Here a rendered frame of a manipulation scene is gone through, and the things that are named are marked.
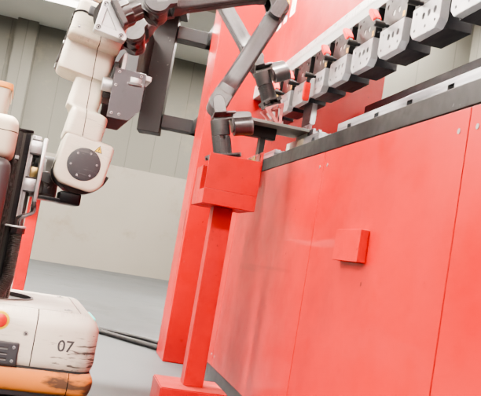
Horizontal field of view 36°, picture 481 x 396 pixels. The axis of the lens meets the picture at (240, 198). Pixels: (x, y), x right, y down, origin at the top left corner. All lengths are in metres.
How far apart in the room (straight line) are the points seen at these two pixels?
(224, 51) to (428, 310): 2.46
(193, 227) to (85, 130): 1.19
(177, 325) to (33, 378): 1.37
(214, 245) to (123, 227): 9.36
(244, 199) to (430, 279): 1.00
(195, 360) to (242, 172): 0.58
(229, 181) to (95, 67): 0.60
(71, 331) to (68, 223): 9.33
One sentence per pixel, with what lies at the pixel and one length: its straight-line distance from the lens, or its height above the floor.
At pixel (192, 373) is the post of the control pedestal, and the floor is 0.16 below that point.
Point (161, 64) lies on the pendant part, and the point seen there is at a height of 1.47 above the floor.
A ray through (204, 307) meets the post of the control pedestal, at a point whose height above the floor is 0.36.
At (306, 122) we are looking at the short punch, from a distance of 2.70.
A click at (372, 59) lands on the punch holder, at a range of 2.13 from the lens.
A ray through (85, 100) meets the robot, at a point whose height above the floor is 0.93.
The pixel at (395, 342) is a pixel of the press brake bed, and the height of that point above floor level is 0.41.
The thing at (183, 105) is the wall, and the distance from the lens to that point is 11.91.
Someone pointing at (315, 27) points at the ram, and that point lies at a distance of 2.77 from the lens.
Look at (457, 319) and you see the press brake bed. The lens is 1.22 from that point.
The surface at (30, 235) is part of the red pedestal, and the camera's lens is 4.19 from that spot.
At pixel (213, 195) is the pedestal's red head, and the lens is 2.19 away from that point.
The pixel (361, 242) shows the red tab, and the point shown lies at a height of 0.59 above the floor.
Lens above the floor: 0.52
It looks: 5 degrees up
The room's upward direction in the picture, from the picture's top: 10 degrees clockwise
